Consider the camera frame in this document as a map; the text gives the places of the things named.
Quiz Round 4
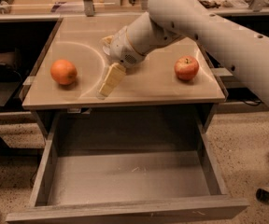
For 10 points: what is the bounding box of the open grey drawer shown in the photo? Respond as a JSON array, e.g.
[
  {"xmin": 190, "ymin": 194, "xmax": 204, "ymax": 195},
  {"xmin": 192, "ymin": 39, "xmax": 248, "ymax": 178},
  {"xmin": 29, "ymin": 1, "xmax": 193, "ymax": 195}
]
[{"xmin": 7, "ymin": 111, "xmax": 248, "ymax": 224}]

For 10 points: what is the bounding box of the grey cabinet with beige top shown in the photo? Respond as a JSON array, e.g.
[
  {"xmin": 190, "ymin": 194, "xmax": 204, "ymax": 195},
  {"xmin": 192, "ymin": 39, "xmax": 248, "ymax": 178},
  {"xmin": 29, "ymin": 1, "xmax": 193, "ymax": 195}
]
[{"xmin": 18, "ymin": 14, "xmax": 229, "ymax": 142}]

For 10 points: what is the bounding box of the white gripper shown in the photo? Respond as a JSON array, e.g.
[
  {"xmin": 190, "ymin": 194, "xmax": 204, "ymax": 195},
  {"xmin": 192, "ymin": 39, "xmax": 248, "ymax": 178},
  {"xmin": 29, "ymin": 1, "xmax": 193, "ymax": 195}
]
[{"xmin": 97, "ymin": 26, "xmax": 145, "ymax": 99}]

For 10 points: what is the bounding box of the black chair leg caster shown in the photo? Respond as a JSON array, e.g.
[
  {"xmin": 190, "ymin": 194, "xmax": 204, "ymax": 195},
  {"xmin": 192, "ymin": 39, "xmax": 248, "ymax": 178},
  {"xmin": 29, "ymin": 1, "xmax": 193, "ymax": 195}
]
[{"xmin": 256, "ymin": 189, "xmax": 269, "ymax": 203}]

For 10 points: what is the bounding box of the orange fruit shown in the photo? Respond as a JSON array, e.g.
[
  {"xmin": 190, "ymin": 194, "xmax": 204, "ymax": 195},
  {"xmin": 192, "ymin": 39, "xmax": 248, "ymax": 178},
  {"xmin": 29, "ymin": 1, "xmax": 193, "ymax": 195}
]
[{"xmin": 50, "ymin": 59, "xmax": 78, "ymax": 85}]

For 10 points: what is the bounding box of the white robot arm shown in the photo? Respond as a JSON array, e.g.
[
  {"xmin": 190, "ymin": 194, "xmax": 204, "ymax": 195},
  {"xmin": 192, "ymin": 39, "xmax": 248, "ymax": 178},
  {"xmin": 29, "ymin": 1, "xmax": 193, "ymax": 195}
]
[{"xmin": 104, "ymin": 0, "xmax": 269, "ymax": 107}]

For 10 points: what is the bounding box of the red apple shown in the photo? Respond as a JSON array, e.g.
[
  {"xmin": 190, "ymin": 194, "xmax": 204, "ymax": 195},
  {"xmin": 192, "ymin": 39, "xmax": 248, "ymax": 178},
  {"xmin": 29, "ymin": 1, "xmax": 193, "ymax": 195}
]
[{"xmin": 174, "ymin": 56, "xmax": 199, "ymax": 81}]

